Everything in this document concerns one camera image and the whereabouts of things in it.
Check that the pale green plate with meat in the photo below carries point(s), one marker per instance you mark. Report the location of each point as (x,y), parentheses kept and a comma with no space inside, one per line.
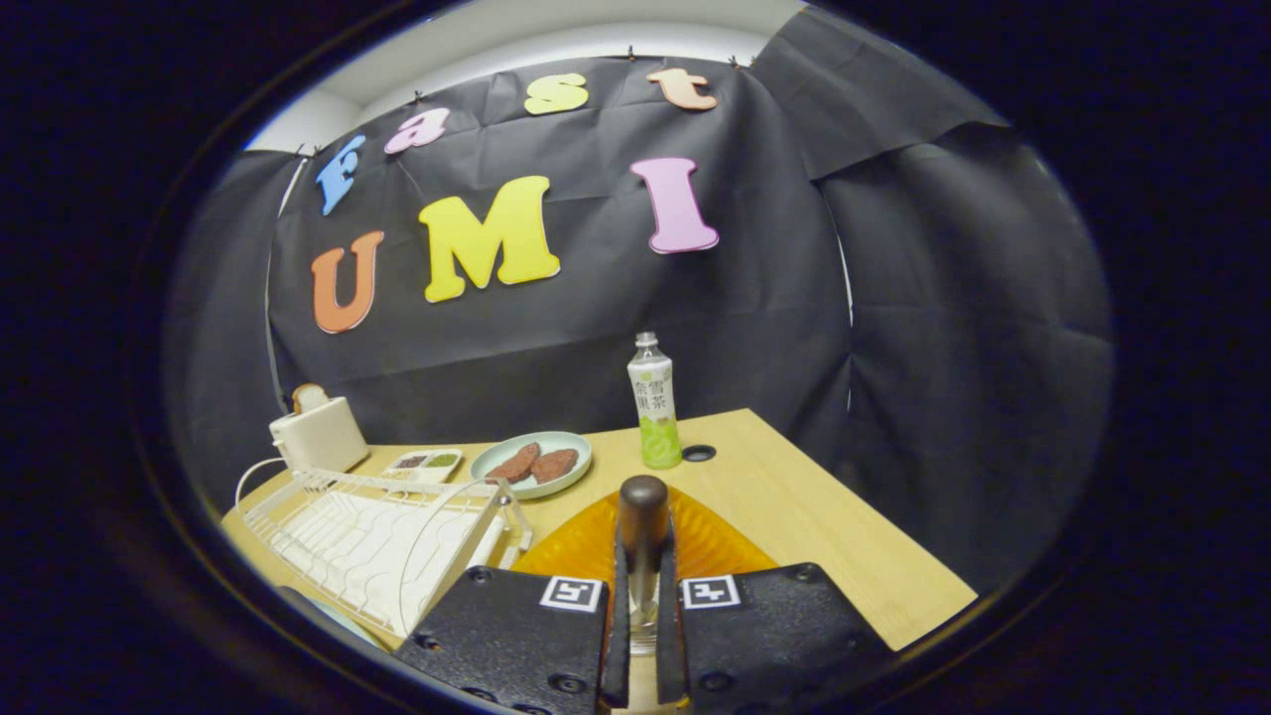
(496,485)

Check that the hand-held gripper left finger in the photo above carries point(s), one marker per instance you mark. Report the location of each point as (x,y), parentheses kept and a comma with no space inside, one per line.
(516,636)

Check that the bread slice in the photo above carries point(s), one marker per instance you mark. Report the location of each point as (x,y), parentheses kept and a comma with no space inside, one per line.
(308,397)

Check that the green tea bottle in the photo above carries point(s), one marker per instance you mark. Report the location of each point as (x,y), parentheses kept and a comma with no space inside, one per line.
(655,407)

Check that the white toaster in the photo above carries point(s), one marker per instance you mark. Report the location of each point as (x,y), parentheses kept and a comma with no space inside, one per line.
(323,437)

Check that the white divided bean tray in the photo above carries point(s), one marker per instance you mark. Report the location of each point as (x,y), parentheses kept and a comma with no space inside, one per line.
(422,469)

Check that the black table grommet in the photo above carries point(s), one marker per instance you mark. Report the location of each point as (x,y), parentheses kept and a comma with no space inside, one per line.
(699,454)

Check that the black backdrop cloth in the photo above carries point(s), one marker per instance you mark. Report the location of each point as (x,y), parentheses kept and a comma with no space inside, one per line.
(596,338)

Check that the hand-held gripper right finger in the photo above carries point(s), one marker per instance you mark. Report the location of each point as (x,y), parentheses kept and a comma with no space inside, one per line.
(775,636)

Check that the brown meat piece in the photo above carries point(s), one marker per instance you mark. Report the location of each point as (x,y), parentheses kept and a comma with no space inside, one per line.
(511,465)
(556,464)

